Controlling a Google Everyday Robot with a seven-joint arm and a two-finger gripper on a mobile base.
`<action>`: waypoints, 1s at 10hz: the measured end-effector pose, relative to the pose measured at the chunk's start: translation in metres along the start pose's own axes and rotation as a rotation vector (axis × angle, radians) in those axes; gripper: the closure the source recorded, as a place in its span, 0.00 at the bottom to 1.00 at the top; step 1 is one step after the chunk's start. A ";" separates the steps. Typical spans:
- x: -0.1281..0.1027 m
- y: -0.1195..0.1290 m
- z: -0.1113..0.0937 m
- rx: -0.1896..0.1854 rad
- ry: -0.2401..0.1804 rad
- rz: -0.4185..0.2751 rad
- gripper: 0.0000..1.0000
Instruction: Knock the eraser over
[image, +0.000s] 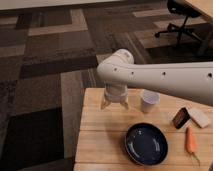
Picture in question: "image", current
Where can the black brown eraser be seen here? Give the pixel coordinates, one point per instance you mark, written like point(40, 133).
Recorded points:
point(181, 118)

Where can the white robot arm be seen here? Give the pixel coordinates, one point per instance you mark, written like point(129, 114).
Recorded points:
point(191, 81)

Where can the dark blue plate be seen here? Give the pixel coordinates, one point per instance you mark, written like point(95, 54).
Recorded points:
point(146, 144)

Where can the orange carrot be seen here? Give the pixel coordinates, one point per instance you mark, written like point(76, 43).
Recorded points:
point(190, 143)

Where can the white paper cup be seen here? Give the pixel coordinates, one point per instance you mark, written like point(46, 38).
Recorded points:
point(148, 100)

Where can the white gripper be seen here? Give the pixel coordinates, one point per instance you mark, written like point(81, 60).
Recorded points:
point(116, 94)

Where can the wooden desk corner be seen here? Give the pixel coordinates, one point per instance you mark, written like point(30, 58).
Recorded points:
point(205, 7)

